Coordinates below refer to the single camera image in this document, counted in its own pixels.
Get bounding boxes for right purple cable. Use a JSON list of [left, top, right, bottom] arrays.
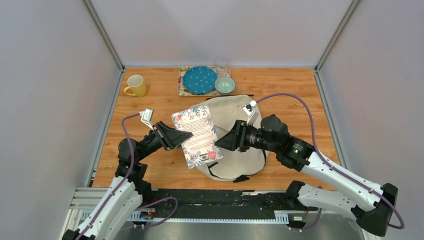
[[255, 92, 406, 233]]

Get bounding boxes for clear drinking glass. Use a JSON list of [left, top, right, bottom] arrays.
[[214, 56, 231, 77]]

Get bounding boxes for light teal bowl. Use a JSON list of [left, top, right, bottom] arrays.
[[214, 76, 236, 95]]

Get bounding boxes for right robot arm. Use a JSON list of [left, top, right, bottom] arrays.
[[215, 114, 398, 237]]

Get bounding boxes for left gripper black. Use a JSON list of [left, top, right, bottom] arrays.
[[136, 120, 192, 162]]

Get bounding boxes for floral cover book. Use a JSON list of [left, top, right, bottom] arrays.
[[171, 104, 224, 169]]

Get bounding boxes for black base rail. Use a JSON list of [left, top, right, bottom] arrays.
[[141, 188, 318, 220]]

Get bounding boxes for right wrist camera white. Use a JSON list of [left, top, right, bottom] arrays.
[[242, 100, 259, 125]]

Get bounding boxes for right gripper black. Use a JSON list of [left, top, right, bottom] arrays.
[[214, 120, 279, 154]]

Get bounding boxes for yellow mug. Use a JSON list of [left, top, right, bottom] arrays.
[[123, 74, 147, 97]]

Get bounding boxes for aluminium frame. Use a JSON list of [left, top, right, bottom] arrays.
[[59, 0, 382, 240]]

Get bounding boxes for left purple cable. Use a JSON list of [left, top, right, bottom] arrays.
[[74, 112, 179, 240]]

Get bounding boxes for purple cable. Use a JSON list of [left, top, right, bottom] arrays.
[[255, 92, 406, 233], [74, 112, 179, 240]]

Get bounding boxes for blue polka dot plate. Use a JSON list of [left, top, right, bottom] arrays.
[[182, 66, 218, 95]]

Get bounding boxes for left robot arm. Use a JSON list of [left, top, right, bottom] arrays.
[[62, 121, 193, 240]]

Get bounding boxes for beige canvas backpack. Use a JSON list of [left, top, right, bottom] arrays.
[[190, 95, 269, 183]]

